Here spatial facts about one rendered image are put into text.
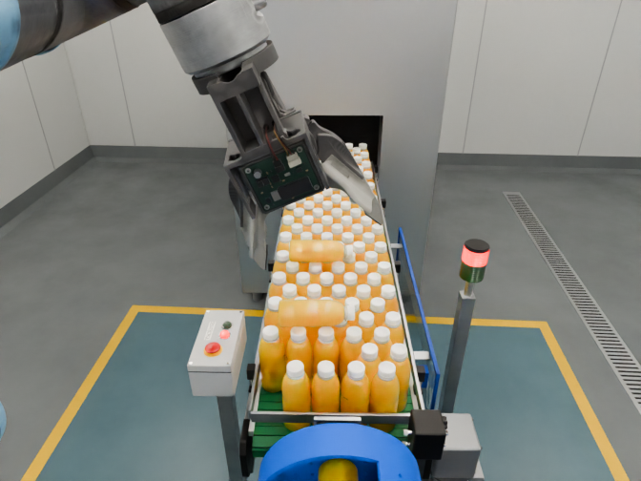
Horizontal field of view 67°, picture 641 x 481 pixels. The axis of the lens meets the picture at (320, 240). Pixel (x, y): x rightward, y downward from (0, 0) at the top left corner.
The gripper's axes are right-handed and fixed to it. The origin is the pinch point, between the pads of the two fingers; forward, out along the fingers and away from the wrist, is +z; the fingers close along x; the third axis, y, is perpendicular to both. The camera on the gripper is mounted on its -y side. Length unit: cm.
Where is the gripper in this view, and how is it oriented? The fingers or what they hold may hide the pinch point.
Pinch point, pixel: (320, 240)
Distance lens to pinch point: 50.5
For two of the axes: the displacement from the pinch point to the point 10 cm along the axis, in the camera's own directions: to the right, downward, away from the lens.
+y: 0.9, 5.2, -8.5
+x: 9.3, -3.6, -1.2
